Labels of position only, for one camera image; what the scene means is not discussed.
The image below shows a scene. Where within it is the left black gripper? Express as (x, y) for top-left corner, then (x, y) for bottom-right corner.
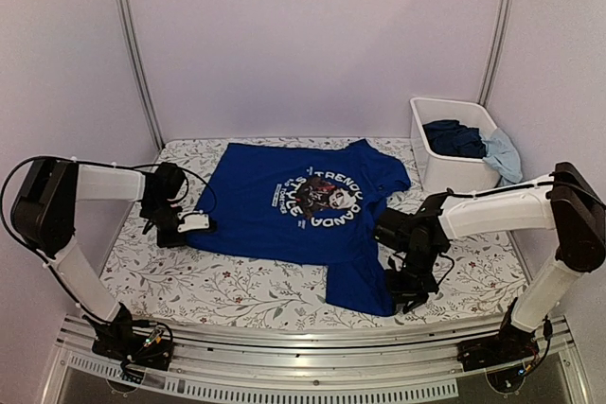
(142, 201), (187, 249)

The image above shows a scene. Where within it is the blue printed t-shirt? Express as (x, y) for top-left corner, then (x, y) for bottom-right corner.
(186, 139), (411, 317)

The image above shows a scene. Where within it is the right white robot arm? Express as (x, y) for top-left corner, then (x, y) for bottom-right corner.
(373, 162), (605, 379)

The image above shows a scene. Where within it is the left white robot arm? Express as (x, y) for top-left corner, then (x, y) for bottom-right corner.
(1, 156), (186, 375)

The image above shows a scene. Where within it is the dark navy clothing in bin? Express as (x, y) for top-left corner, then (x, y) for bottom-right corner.
(422, 119), (487, 159)

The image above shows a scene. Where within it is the floral table cloth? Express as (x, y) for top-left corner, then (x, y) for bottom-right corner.
(101, 138), (526, 331)

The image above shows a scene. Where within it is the white plastic bin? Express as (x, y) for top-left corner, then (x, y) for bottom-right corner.
(410, 97), (501, 193)

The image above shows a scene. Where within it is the light blue cloth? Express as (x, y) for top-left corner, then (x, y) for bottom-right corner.
(482, 129), (523, 186)

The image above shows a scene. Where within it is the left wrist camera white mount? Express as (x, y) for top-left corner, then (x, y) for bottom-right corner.
(177, 211), (217, 233)

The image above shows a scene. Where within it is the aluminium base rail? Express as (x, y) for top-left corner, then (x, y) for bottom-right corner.
(42, 316), (593, 403)

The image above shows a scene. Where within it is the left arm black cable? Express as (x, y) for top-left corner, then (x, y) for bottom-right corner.
(0, 155), (217, 320)

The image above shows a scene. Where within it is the left aluminium frame post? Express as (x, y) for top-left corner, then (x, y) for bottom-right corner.
(116, 0), (165, 150)

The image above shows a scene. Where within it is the aluminium frame post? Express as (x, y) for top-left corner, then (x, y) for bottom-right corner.
(477, 0), (513, 109)
(116, 0), (165, 150)

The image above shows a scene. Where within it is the right aluminium frame post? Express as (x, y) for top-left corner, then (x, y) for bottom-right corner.
(477, 0), (513, 109)

